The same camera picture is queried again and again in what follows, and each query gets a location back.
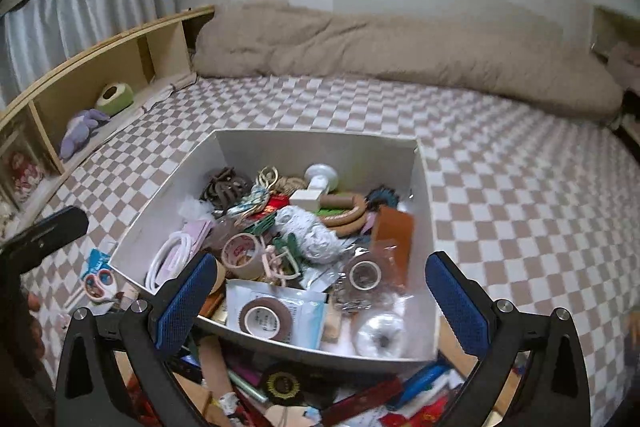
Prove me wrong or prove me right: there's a brown leather strip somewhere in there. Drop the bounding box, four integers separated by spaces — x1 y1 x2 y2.
198 336 238 416

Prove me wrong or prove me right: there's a pink purple booklet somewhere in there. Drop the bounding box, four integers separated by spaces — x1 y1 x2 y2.
160 220 213 279

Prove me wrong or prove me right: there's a brown washi tape roll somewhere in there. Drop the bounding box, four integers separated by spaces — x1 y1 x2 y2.
239 297 293 343

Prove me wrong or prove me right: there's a dark red long box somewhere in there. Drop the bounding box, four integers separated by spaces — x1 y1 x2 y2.
320 377 402 427

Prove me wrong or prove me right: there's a wooden headboard shelf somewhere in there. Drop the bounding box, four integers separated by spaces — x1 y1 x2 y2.
1 5 215 223

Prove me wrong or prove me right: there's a purple plush toy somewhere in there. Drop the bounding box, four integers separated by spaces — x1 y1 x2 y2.
60 108 111 161

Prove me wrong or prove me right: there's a checkered bed sheet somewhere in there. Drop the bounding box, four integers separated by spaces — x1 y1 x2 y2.
24 77 639 426

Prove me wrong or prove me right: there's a brown leather card holder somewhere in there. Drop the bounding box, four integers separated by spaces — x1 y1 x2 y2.
370 206 414 291

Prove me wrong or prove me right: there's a black round gold-seal case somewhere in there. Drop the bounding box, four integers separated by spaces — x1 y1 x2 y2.
260 364 304 407

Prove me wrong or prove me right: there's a dark brown scrunchie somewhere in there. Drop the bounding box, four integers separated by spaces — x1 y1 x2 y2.
200 167 253 215

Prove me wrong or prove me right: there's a green avocado plush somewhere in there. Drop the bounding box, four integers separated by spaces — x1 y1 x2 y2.
94 82 134 117

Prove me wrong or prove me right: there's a white crochet scrunchie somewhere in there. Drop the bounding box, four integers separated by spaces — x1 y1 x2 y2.
274 205 347 265

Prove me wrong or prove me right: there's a white cardboard shoe box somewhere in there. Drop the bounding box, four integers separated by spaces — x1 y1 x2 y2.
110 130 438 374

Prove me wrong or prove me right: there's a grey window curtain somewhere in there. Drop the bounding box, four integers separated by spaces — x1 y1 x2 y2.
1 0 178 107

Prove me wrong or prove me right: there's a beige fluffy blanket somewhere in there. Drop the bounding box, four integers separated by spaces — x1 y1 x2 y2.
193 0 624 120

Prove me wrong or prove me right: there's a small scissors orange handle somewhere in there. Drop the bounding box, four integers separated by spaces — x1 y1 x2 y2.
82 268 118 303

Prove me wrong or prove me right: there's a white plastic ring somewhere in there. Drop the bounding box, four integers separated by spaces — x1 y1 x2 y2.
144 230 196 294

